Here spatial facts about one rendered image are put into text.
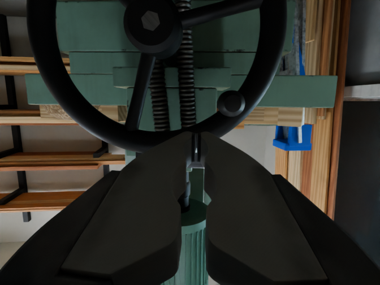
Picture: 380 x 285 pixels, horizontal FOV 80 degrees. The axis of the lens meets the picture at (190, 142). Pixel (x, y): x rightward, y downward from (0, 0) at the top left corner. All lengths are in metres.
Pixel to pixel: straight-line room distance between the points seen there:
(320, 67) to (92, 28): 1.59
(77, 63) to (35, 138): 2.83
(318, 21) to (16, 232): 3.90
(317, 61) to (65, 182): 2.96
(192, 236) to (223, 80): 0.42
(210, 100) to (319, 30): 1.59
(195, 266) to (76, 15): 0.64
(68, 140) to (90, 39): 2.70
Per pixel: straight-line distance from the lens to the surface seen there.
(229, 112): 0.21
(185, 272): 0.69
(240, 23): 0.48
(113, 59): 0.48
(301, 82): 0.49
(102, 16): 0.51
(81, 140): 3.11
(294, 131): 1.37
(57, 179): 3.34
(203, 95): 0.35
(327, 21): 1.89
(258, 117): 0.62
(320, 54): 1.89
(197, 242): 0.65
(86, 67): 0.50
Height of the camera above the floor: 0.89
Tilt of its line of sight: 10 degrees up
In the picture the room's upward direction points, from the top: 179 degrees counter-clockwise
